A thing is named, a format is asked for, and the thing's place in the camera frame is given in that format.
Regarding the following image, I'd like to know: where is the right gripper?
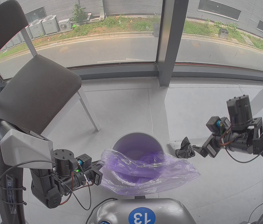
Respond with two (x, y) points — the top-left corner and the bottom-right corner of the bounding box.
(191, 131), (247, 159)

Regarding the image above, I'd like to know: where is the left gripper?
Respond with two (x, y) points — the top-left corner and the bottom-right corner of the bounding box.
(72, 161), (104, 189)

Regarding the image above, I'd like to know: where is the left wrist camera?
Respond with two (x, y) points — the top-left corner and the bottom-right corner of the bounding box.
(75, 154), (92, 169)

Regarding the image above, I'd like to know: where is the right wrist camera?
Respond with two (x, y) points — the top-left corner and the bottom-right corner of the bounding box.
(206, 116), (230, 136)

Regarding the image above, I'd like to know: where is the crumpled black plastic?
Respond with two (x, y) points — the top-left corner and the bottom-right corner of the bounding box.
(175, 137), (196, 159)

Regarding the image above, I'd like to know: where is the grey chair with white legs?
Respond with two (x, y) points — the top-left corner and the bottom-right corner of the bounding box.
(0, 0), (101, 139)

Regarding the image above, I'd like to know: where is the purple plastic bag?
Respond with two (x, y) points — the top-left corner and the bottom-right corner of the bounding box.
(99, 148), (200, 195)

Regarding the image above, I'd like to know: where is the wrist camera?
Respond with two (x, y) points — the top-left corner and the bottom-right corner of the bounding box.
(75, 154), (92, 169)
(206, 116), (230, 136)

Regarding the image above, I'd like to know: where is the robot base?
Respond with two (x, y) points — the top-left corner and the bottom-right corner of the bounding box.
(92, 195), (193, 224)

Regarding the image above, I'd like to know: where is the white trash bin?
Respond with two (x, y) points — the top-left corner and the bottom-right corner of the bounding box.
(111, 131), (165, 186)

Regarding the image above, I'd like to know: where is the window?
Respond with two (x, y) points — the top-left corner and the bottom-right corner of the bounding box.
(0, 0), (263, 88)

